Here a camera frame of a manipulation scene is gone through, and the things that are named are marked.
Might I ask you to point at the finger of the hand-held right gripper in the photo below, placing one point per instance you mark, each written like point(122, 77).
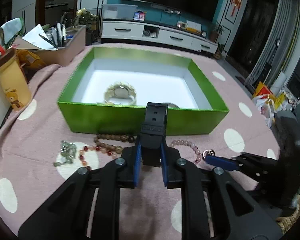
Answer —
point(255, 159)
point(220, 163)

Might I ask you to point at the yellow paper bag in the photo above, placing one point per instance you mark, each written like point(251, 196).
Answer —
point(262, 90)

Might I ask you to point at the pink organizer box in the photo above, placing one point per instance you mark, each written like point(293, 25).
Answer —
point(70, 47)

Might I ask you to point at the white plastic bag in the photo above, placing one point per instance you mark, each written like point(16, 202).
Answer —
point(265, 107)

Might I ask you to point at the small alarm clock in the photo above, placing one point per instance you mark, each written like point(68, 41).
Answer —
point(203, 33)

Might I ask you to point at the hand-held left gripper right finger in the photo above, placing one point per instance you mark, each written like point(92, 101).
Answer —
point(163, 162)

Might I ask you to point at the small potted plant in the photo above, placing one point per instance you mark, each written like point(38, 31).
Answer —
point(220, 51)

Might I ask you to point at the bushy plant in black planter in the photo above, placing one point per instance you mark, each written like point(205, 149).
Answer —
point(90, 20)

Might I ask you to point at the yellow bear bottle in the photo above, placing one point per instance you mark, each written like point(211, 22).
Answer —
point(12, 85)

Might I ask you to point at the tall potted plant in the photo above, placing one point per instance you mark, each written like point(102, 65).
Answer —
point(216, 31)

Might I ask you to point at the white and green cloth bag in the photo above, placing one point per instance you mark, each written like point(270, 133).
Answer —
point(10, 30)

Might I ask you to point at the dark wooden door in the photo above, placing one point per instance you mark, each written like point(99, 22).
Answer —
point(255, 25)

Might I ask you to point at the red knot wall decoration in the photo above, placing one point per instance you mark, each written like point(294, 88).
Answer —
point(236, 0)

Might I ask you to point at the yellow and white desk calendar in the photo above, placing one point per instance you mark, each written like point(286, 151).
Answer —
point(192, 27)

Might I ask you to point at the white television cabinet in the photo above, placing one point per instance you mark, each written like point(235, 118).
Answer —
point(130, 30)

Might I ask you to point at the clear plastic storage box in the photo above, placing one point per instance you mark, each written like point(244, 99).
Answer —
point(120, 11)

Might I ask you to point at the bundle of pens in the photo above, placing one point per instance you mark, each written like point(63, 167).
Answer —
point(58, 33)

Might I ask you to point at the orange snack bag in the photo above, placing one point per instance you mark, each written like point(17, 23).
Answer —
point(31, 58)

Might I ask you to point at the black digital wristwatch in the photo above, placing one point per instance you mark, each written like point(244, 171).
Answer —
point(153, 130)

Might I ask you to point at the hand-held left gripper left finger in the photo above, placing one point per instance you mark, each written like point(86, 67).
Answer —
point(137, 160)

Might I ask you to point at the small blue and red boxes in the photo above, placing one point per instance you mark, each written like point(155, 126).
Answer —
point(140, 16)

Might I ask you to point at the pink polka dot blanket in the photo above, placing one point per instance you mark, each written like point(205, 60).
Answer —
point(40, 135)

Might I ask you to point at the white paper sheet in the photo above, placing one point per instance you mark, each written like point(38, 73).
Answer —
point(35, 38)

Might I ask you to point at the green cardboard box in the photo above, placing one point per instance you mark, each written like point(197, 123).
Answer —
point(115, 117)

